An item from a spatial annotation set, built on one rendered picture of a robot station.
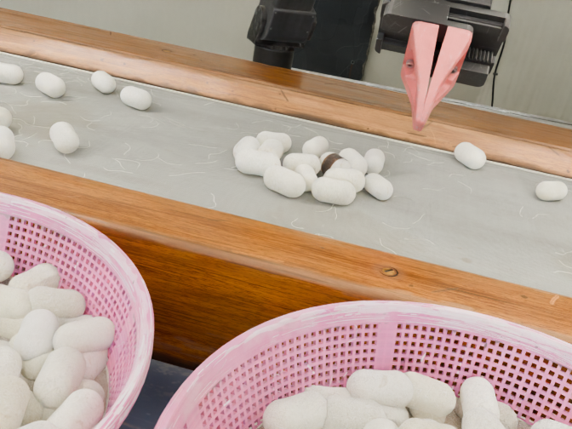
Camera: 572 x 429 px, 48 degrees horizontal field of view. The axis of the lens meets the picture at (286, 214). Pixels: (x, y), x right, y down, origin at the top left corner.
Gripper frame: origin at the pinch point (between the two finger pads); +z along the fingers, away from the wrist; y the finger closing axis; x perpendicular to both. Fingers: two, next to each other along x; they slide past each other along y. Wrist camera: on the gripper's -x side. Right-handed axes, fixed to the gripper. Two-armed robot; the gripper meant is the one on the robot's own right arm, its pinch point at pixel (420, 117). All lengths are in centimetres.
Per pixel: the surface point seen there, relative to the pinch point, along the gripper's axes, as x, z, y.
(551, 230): 7.2, 3.3, 13.1
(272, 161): 3.6, 4.9, -10.8
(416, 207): 6.0, 4.7, 1.6
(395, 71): 168, -131, -6
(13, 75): 9.2, -0.7, -39.7
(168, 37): 166, -123, -98
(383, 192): 4.6, 4.8, -1.4
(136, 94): 9.8, -2.1, -27.2
